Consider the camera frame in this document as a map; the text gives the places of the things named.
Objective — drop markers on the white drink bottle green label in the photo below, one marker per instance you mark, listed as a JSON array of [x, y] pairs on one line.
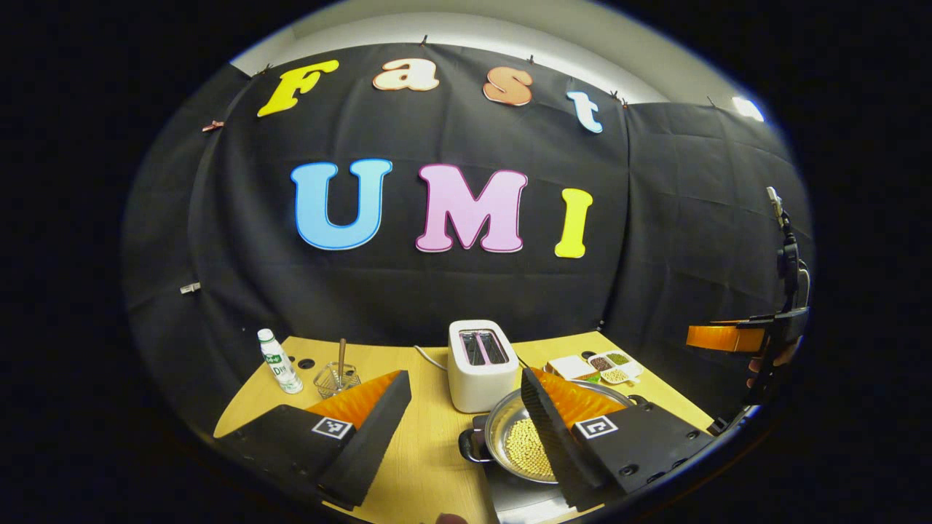
[[280, 367]]

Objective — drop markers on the pile of soybeans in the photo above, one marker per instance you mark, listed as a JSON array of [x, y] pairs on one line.
[[528, 447]]

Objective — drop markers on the white toaster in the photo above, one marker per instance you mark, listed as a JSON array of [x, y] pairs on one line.
[[473, 386]]

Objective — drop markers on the white divided dish of beans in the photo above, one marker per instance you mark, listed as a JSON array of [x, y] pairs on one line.
[[615, 367]]

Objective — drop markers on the red cloth clip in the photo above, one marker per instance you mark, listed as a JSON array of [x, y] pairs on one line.
[[212, 126]]

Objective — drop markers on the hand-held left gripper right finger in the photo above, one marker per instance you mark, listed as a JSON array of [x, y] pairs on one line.
[[557, 451]]

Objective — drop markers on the wooden utensil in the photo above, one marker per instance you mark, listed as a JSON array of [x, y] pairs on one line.
[[341, 353]]

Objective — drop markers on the silver cloth clip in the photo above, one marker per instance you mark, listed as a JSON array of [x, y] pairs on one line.
[[189, 288]]

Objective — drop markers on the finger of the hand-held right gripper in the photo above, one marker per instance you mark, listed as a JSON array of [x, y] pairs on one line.
[[721, 338]]

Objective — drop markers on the small ceiling light panel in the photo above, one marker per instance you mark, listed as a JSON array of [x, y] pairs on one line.
[[748, 109]]

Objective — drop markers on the black induction cooktop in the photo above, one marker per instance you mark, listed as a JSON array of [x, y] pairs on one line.
[[524, 498]]

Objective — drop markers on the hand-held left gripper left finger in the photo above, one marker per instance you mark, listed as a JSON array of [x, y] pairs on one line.
[[368, 444]]

